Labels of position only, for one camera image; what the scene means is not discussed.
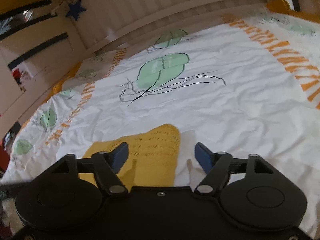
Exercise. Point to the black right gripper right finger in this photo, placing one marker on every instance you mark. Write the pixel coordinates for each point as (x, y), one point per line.
(218, 168)

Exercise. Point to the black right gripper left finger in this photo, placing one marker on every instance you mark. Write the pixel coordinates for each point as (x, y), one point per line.
(105, 166)

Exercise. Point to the yellow knitted garment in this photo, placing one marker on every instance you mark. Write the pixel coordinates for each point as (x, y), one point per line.
(152, 157)

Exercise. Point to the white leaf-patterned duvet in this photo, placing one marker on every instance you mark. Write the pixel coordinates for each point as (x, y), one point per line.
(238, 84)

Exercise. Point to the dark blue star decoration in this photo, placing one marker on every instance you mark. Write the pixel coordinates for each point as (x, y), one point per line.
(75, 9)

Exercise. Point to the white wooden bed frame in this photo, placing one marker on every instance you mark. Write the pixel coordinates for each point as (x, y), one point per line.
(36, 54)

